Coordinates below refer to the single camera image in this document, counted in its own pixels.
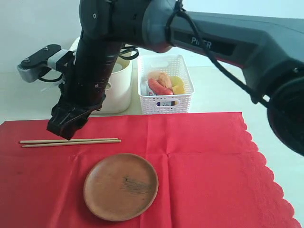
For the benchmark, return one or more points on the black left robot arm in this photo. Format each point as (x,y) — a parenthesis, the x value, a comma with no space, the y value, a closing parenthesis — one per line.
(262,55)

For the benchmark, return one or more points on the red table cloth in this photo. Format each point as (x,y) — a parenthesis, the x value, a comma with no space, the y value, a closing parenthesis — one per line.
(211,174)

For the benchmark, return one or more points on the pale green ceramic bowl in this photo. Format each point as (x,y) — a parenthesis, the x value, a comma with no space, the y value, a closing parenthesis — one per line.
(120,64)

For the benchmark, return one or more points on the brown egg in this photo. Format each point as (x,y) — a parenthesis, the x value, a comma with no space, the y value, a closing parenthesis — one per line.
(154,75)

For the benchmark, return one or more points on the lower wooden chopstick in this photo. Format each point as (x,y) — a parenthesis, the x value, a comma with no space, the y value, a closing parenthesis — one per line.
(70,143)

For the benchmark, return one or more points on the yellow orange cheese block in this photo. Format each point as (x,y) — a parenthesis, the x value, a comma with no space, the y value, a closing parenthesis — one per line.
(177,85)

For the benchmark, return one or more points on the orange carrot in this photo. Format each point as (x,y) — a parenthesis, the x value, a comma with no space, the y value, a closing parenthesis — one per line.
(157,88)

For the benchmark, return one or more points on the upper wooden chopstick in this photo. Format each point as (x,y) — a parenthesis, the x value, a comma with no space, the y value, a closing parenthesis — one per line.
(65,141)

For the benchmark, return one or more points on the white woven plastic basket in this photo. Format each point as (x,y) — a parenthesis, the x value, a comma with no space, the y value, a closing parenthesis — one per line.
(173,65)

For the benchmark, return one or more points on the brown wooden plate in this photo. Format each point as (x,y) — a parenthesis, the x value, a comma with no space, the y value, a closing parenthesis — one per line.
(120,187)

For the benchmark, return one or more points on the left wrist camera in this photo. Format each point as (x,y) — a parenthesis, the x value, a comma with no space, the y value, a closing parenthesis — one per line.
(50,57)

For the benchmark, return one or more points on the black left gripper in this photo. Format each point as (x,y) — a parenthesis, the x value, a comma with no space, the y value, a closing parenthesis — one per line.
(83,90)

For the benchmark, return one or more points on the cream plastic tub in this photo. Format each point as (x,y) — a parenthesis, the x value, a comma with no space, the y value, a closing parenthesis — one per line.
(118,92)

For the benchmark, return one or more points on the orange fried food piece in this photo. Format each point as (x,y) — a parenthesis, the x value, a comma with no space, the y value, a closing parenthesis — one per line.
(164,80)

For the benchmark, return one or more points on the wooden chopstick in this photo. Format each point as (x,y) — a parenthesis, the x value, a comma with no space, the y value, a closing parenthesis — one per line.
(65,141)
(70,143)

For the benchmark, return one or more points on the blue white milk carton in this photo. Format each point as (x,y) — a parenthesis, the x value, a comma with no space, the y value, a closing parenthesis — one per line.
(145,89)

